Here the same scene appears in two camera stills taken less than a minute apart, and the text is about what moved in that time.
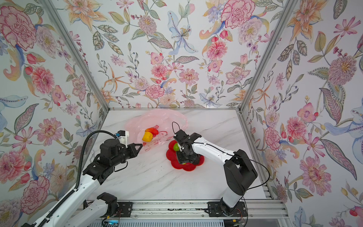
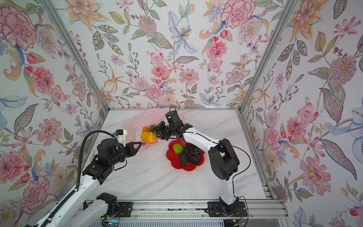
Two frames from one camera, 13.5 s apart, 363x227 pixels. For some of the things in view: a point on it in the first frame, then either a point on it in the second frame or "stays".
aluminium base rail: [260, 210] stays
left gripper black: [131, 147] stays
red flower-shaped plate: [172, 155] stays
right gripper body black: [184, 157] -> [169, 131]
